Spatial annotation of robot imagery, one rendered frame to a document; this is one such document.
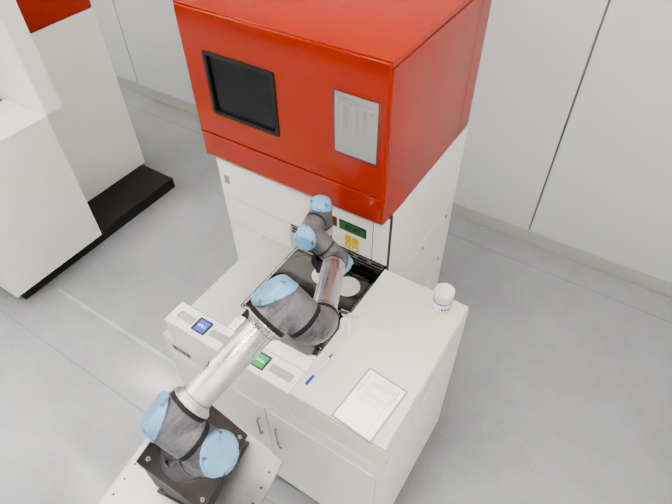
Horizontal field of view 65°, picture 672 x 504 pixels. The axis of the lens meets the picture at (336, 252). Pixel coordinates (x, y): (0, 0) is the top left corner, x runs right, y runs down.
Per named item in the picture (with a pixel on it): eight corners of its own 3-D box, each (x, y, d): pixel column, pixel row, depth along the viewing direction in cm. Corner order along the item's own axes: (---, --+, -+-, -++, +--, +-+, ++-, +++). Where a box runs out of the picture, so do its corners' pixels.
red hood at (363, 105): (311, 75, 255) (304, -63, 212) (468, 123, 224) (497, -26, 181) (205, 153, 211) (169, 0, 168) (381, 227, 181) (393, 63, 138)
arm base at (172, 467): (192, 492, 150) (208, 493, 143) (149, 466, 145) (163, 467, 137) (218, 442, 159) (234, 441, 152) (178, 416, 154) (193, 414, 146)
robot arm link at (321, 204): (304, 205, 174) (314, 190, 179) (306, 229, 182) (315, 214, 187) (326, 211, 172) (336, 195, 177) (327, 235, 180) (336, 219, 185)
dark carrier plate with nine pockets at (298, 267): (298, 249, 220) (298, 248, 219) (369, 283, 207) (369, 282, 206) (245, 305, 200) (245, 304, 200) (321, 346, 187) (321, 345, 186)
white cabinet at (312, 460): (279, 339, 296) (263, 236, 237) (437, 427, 259) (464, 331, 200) (201, 432, 259) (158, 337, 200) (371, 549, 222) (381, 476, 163)
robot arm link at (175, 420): (178, 471, 132) (326, 309, 137) (130, 437, 127) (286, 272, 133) (177, 447, 143) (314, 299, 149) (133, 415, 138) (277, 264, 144)
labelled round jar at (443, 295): (436, 296, 193) (439, 279, 186) (454, 304, 190) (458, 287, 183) (427, 309, 189) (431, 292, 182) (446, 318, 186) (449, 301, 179)
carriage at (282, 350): (239, 322, 200) (238, 317, 198) (319, 367, 186) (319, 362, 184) (225, 337, 195) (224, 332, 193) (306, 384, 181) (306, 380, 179)
